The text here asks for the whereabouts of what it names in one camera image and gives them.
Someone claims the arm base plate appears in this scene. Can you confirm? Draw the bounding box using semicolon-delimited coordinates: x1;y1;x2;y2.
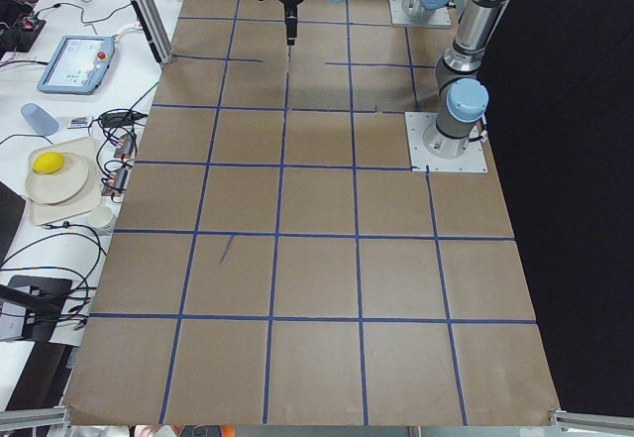
405;112;488;173
388;0;452;29

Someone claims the beige tray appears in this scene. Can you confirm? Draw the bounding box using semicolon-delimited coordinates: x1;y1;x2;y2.
25;137;101;225

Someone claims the aluminium frame post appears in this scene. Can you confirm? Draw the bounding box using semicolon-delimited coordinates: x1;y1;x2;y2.
130;0;173;65

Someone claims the black camera stand base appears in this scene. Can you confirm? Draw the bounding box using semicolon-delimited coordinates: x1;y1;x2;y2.
1;274;72;342

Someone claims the blue teach pendant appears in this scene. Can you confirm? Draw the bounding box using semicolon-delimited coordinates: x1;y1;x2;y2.
37;36;115;95

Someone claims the beige plate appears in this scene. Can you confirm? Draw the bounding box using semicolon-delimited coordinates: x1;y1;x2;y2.
25;154;89;204

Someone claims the blue plastic cup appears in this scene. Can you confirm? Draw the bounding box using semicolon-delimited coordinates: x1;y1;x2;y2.
21;103;59;137

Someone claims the white paper cup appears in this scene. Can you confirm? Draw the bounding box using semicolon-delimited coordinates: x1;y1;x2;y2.
88;206;117;235

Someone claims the yellow lemon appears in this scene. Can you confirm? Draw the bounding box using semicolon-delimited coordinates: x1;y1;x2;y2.
32;152;65;174

